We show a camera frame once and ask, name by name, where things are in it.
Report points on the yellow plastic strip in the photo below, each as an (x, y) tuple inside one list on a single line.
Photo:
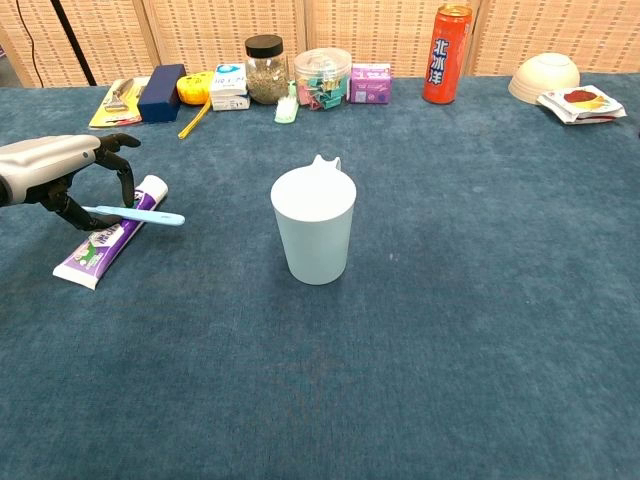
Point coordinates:
[(195, 121)]

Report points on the dark blue box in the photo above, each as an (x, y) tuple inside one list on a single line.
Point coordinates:
[(160, 95)]

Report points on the purple white toothpaste tube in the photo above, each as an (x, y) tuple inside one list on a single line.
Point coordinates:
[(90, 255)]

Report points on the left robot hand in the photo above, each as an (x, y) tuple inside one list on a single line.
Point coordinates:
[(45, 160)]

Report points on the light blue toothbrush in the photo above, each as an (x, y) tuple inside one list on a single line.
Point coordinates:
[(150, 216)]

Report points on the bamboo folding screen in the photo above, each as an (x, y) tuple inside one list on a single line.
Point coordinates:
[(375, 30)]

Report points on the clear tub of binder clips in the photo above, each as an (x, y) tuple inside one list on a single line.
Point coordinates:
[(320, 70)]

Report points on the purple tissue pack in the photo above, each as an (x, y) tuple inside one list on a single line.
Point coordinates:
[(370, 85)]

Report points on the white blue carton box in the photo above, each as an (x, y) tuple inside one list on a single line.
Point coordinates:
[(229, 80)]

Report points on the mint green brush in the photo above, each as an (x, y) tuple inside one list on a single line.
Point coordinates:
[(286, 110)]

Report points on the black tripod pole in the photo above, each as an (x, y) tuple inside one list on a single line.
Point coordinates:
[(75, 45)]

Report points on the yellow tape measure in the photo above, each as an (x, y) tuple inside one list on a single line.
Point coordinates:
[(192, 90)]

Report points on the upturned cream bowl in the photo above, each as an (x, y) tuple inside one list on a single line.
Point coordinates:
[(542, 75)]

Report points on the razor in yellow blister pack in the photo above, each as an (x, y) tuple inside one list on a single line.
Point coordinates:
[(117, 102)]

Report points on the glass jar with black lid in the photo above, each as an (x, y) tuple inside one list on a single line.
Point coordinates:
[(267, 75)]

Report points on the orange soda can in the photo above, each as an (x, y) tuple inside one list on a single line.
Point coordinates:
[(442, 65)]

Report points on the white snack packet red picture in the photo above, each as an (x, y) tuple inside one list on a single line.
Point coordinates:
[(580, 102)]

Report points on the white plastic cup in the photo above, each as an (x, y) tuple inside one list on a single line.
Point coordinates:
[(315, 245)]

